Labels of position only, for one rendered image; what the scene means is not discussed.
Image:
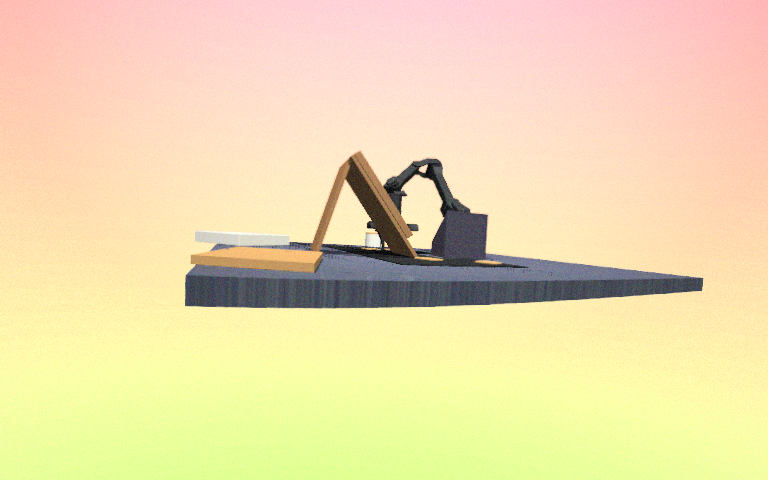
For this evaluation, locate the small grey cylinder with orange top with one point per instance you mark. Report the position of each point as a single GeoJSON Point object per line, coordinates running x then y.
{"type": "Point", "coordinates": [372, 239]}

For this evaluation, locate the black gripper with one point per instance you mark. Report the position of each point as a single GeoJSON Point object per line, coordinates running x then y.
{"type": "Point", "coordinates": [412, 227]}

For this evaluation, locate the white flat square slab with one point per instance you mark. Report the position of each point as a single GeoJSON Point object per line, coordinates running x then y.
{"type": "Point", "coordinates": [236, 238]}

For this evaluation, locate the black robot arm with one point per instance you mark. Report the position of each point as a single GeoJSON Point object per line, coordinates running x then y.
{"type": "Point", "coordinates": [434, 173]}

